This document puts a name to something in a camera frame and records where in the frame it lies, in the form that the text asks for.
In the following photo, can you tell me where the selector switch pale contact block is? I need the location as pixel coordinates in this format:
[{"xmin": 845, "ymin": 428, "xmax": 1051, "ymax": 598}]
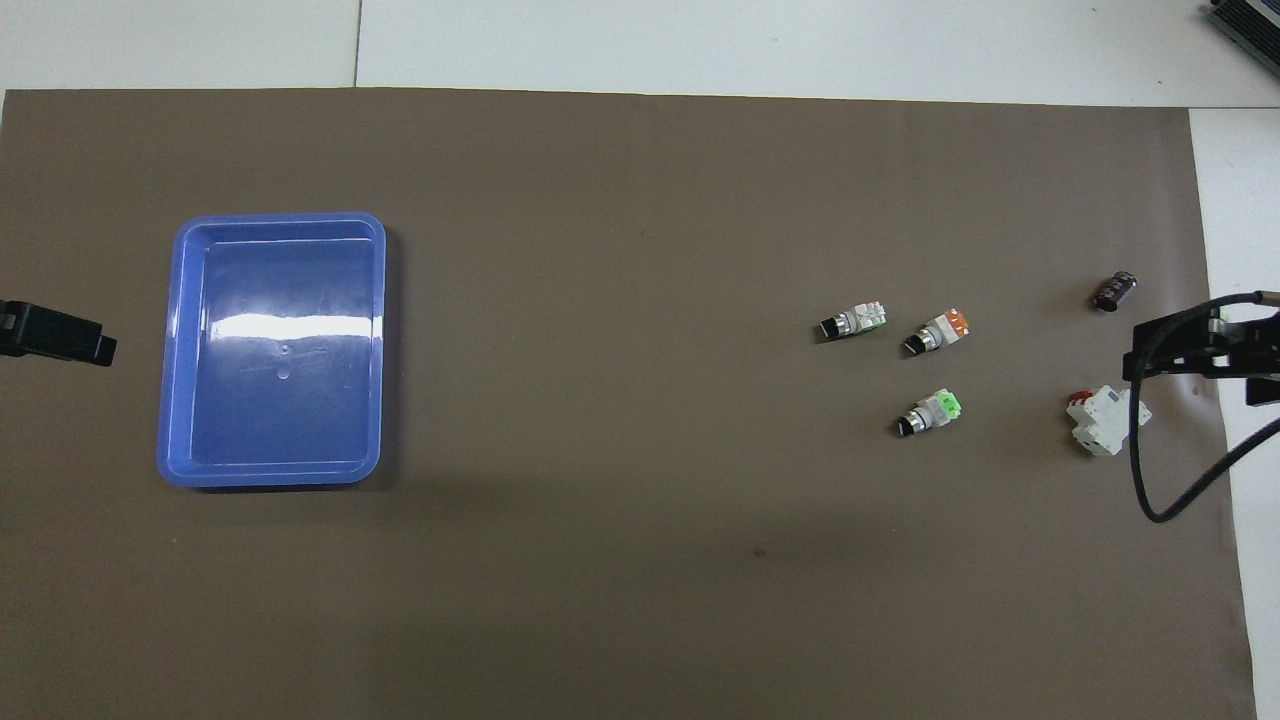
[{"xmin": 819, "ymin": 301, "xmax": 889, "ymax": 343}]

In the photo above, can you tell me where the grey finned metal device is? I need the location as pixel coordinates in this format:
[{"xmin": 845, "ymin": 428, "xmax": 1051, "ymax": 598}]
[{"xmin": 1205, "ymin": 0, "xmax": 1280, "ymax": 77}]

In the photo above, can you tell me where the brown paper table mat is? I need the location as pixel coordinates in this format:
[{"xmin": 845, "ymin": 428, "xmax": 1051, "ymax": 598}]
[{"xmin": 0, "ymin": 88, "xmax": 1259, "ymax": 720}]

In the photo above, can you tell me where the white circuit breaker red lever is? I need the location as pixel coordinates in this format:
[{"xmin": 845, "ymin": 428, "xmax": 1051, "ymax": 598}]
[{"xmin": 1066, "ymin": 385, "xmax": 1153, "ymax": 457}]

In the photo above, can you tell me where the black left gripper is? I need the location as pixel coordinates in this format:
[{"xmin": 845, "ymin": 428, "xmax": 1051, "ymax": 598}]
[{"xmin": 0, "ymin": 299, "xmax": 119, "ymax": 368}]

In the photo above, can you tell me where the selector switch orange contact block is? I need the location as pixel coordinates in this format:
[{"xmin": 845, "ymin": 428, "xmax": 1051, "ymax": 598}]
[{"xmin": 902, "ymin": 310, "xmax": 974, "ymax": 359}]

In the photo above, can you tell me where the selector switch green contact block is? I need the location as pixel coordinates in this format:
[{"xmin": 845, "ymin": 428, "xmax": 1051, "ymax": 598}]
[{"xmin": 897, "ymin": 389, "xmax": 964, "ymax": 439}]

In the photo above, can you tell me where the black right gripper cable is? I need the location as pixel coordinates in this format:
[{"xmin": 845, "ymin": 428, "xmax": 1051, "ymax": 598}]
[{"xmin": 1130, "ymin": 290, "xmax": 1280, "ymax": 525}]

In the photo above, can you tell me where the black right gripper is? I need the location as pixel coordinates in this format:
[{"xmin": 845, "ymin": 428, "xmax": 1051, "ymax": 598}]
[{"xmin": 1122, "ymin": 308, "xmax": 1280, "ymax": 407}]

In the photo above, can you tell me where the blue plastic tray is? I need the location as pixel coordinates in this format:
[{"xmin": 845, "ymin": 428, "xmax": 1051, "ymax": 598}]
[{"xmin": 157, "ymin": 211, "xmax": 388, "ymax": 489}]

